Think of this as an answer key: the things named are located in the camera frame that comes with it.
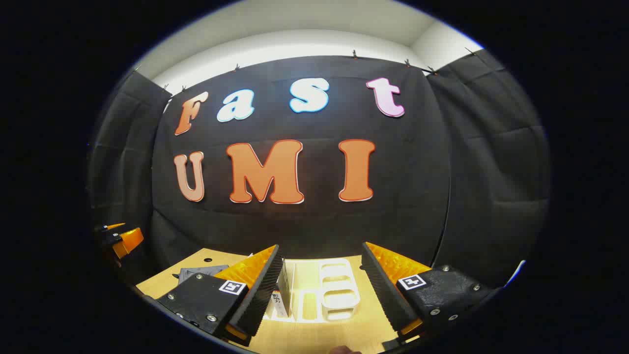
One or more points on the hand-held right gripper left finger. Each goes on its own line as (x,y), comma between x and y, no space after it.
(263,295)

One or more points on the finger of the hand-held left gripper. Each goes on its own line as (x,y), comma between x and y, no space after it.
(105,227)
(128,240)

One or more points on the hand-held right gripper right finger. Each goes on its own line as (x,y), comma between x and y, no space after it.
(385,300)

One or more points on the book with white spine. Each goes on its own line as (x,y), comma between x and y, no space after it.
(281,300)

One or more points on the white plastic bookshelf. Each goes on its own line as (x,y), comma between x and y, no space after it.
(339,295)

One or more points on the grey fabric schoolbag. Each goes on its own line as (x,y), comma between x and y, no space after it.
(201,273)

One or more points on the black backdrop cloth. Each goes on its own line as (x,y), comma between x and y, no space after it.
(417,172)

